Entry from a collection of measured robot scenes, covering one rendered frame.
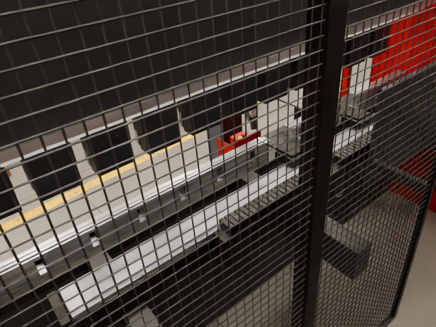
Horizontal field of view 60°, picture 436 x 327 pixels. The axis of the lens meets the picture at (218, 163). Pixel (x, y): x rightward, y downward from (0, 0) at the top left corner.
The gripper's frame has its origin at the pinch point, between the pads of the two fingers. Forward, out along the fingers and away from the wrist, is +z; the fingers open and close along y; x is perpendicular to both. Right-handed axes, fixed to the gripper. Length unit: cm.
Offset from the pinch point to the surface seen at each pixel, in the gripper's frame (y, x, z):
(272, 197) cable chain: 71, 36, 11
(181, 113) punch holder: 65, 0, -22
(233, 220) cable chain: 87, 28, 12
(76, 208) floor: 2, -166, 57
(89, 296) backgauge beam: 126, -3, 20
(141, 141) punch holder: 82, -9, -16
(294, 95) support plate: -23.9, 17.3, -10.3
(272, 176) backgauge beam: 51, 28, 10
